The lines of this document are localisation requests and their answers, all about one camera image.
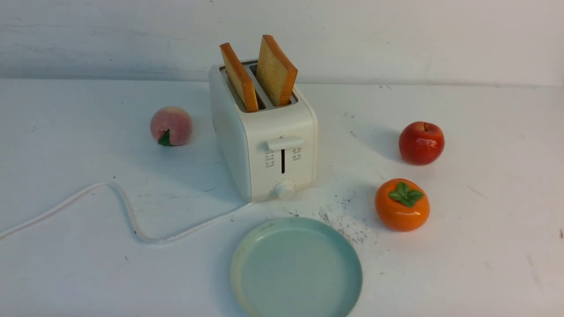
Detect light green round plate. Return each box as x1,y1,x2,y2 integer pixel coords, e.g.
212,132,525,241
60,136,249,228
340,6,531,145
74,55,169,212
230,217,363,317

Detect pink peach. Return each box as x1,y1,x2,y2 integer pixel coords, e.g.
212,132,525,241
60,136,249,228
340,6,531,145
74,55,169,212
150,106,193,146

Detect orange persimmon with green leaf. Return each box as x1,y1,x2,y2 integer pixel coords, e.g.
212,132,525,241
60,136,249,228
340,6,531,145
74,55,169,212
375,178,430,232

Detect toast slice slot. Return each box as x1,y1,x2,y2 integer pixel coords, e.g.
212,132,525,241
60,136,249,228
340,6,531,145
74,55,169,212
256,34,298,107
219,43,259,113

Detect white two-slot toaster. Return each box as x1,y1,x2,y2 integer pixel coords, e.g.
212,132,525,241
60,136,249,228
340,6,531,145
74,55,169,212
208,60,319,203

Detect white toaster power cord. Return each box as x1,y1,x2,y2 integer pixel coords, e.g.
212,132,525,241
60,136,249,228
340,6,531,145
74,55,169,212
0,181,255,244

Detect red apple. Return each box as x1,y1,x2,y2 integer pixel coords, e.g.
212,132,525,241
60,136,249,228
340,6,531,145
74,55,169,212
398,121,445,165

